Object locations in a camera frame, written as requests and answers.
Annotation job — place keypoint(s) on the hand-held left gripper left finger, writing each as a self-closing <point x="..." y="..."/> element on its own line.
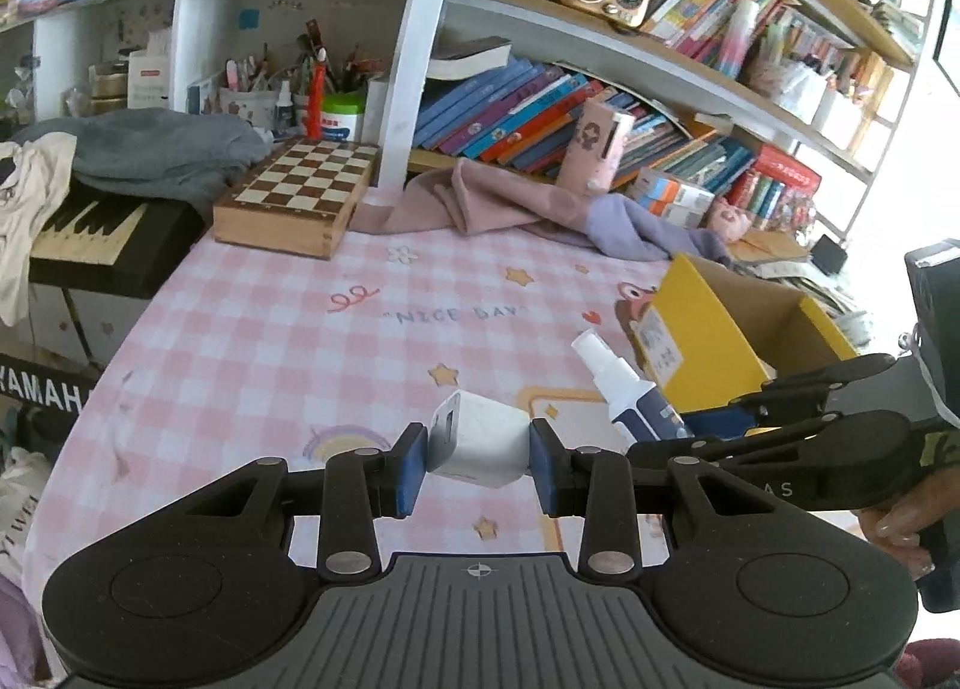
<point x="411" y="471"/>

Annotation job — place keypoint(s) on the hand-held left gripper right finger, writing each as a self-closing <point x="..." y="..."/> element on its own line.
<point x="547" y="468"/>

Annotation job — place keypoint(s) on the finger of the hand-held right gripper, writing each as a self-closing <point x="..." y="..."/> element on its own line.
<point x="825" y="442"/>
<point x="720" y="425"/>

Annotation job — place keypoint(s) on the white charger cube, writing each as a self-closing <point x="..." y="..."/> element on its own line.
<point x="480" y="438"/>

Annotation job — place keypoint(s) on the yellow cardboard box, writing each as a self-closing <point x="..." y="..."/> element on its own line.
<point x="705" y="337"/>

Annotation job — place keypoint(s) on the white and navy spray bottle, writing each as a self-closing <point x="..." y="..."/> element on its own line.
<point x="630" y="397"/>

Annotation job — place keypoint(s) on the person's right hand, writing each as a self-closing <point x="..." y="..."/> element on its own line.
<point x="911" y="520"/>

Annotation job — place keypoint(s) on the pile of papers and books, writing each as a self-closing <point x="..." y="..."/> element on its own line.
<point x="832" y="299"/>

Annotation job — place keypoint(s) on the black phone stand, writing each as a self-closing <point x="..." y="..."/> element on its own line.
<point x="830" y="254"/>

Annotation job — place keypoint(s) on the pink pig toy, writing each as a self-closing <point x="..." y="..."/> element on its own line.
<point x="727" y="220"/>

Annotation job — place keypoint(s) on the pink checked tablecloth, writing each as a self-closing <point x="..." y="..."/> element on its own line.
<point x="262" y="329"/>

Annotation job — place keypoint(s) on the purple cloth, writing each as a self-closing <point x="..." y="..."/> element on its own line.
<point x="645" y="232"/>

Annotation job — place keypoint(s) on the orange and blue box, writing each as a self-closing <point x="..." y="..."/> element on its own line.
<point x="686" y="215"/>
<point x="667" y="190"/>

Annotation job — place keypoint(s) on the red dictionaries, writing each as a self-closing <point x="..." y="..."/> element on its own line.
<point x="780" y="183"/>

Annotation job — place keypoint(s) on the fuzzy purple sleeve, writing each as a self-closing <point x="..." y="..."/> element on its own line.
<point x="934" y="666"/>

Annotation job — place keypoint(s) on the pink cloth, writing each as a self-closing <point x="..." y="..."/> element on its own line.
<point x="480" y="202"/>

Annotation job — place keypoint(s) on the white marker holder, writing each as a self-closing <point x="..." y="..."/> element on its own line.
<point x="784" y="89"/>

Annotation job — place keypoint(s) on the wooden chess board box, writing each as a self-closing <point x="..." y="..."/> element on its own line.
<point x="300" y="190"/>

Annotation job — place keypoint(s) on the pastel striped tube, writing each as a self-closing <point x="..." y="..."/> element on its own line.
<point x="739" y="41"/>

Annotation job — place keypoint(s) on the row of slanted books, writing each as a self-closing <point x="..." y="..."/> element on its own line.
<point x="510" y="112"/>

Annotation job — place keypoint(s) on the white jar green lid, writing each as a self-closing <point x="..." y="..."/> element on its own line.
<point x="343" y="119"/>

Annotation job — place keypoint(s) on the black piano stand board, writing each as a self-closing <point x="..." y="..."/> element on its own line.
<point x="45" y="389"/>

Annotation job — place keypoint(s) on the red bottle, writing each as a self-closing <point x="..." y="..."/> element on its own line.
<point x="318" y="97"/>

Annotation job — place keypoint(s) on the black piano keyboard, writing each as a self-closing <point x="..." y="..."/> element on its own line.
<point x="97" y="232"/>

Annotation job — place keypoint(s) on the white pen cup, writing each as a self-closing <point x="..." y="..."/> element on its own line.
<point x="251" y="104"/>

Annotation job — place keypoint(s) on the white shelf unit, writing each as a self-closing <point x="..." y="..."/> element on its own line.
<point x="414" y="59"/>

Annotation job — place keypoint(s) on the grey cloth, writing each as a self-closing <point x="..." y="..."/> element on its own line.
<point x="150" y="149"/>

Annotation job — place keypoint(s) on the white lying book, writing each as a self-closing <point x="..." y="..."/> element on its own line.
<point x="469" y="59"/>

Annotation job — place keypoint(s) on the cream shirt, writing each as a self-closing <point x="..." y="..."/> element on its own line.
<point x="26" y="209"/>

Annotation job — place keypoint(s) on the white carton red label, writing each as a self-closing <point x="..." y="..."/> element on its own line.
<point x="151" y="78"/>

